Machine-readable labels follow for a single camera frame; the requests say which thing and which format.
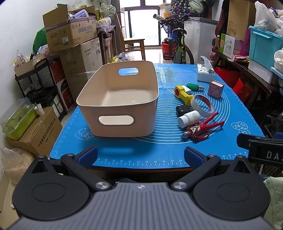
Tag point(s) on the bag of grain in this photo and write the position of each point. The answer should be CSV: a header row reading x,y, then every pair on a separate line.
x,y
15,162

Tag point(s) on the green white product box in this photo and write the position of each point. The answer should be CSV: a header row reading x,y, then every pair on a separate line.
x,y
230,46

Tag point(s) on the white paper cup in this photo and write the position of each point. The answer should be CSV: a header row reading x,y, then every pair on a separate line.
x,y
39,110

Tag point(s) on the open top cardboard box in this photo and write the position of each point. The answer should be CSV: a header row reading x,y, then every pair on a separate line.
x,y
63,32

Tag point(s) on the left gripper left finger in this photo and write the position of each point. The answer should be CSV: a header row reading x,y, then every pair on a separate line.
x,y
78,165

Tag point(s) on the small black block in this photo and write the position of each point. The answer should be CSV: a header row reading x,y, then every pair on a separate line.
x,y
182,109

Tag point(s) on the green plastic lidded container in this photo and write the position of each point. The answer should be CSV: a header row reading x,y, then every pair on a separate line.
x,y
16,120

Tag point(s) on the white pill bottle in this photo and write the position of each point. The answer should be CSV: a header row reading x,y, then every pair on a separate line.
x,y
189,119

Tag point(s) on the wooden side table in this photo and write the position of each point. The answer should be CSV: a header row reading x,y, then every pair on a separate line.
x,y
234,72

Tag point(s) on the yellow toy launcher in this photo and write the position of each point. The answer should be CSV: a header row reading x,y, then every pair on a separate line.
x,y
180,93

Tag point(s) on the black metal shelf cart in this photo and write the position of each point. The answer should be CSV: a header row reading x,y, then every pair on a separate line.
x,y
45,83

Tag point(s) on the floor cardboard box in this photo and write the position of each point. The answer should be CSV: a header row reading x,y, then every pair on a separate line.
x,y
41,135

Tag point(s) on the green black bicycle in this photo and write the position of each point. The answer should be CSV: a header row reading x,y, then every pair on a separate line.
x,y
178,50

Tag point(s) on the green handled tool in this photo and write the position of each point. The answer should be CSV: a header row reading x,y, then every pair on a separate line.
x,y
195,87

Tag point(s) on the red bucket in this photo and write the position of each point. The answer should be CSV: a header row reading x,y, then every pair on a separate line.
x,y
166,50

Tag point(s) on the wooden chair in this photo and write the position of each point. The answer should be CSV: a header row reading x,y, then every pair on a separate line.
x,y
127,41

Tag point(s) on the small patterned pink box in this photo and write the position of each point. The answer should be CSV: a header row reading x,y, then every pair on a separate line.
x,y
215,89

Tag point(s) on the blue silicone table mat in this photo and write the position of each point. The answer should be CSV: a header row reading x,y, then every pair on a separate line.
x,y
164,148

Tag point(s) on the large stacked cardboard box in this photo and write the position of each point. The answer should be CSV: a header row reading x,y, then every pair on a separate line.
x,y
80,63

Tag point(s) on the teal plastic storage crate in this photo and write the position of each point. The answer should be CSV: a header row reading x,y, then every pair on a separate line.
x,y
263,45

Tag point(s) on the yellow oil jug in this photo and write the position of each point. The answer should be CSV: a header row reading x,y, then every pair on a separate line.
x,y
115,59

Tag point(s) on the white chest freezer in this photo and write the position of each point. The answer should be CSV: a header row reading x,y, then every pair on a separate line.
x,y
200,33

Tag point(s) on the white tape roll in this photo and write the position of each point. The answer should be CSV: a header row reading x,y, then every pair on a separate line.
x,y
203,105

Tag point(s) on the beige plastic storage bin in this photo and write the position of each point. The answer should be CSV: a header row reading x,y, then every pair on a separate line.
x,y
120,99

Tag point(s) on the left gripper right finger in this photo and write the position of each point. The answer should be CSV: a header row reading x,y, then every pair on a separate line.
x,y
201,166

